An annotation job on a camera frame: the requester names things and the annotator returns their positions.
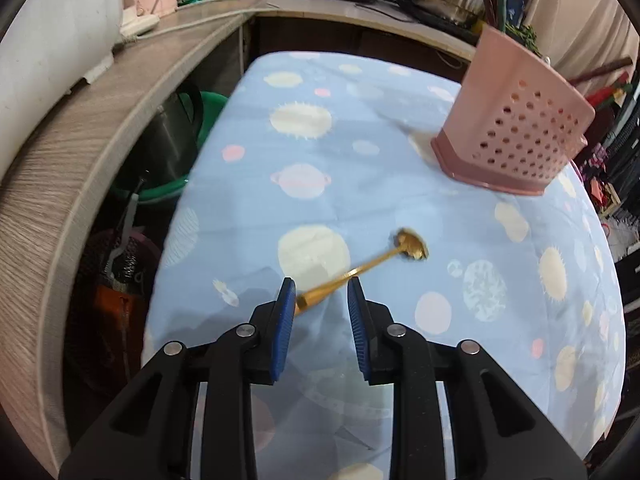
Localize orange plastic object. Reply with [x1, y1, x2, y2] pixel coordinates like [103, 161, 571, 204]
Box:
[94, 284, 147, 343]

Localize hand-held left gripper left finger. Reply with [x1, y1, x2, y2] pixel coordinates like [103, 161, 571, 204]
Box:
[59, 276, 297, 480]

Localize white storage bin blue lid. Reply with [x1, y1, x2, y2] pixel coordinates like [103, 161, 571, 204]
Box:
[0, 0, 127, 128]

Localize gold spoon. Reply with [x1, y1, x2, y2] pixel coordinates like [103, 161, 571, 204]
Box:
[295, 227, 431, 317]

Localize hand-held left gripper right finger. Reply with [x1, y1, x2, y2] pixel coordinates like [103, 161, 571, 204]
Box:
[347, 276, 587, 480]

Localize white power cable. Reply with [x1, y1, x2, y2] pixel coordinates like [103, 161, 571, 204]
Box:
[112, 0, 267, 52]

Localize green leafy vegetables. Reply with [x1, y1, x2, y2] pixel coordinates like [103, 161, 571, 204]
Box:
[505, 21, 551, 63]

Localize beige curtain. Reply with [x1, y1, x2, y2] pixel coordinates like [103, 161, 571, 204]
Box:
[521, 0, 637, 97]

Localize red green handled utensil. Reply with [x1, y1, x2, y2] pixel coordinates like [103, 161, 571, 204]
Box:
[584, 81, 637, 107]

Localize black power cable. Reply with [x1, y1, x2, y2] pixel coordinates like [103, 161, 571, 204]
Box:
[354, 0, 417, 24]

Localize dark red mesh basket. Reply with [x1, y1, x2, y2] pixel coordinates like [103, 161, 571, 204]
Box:
[82, 231, 164, 292]

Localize pink perforated utensil holder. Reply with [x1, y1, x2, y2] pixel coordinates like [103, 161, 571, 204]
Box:
[431, 25, 597, 197]

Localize green plastic bucket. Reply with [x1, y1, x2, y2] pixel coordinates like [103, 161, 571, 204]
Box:
[109, 90, 227, 204]

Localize black induction cooker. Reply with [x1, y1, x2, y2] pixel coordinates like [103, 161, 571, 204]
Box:
[399, 0, 482, 45]

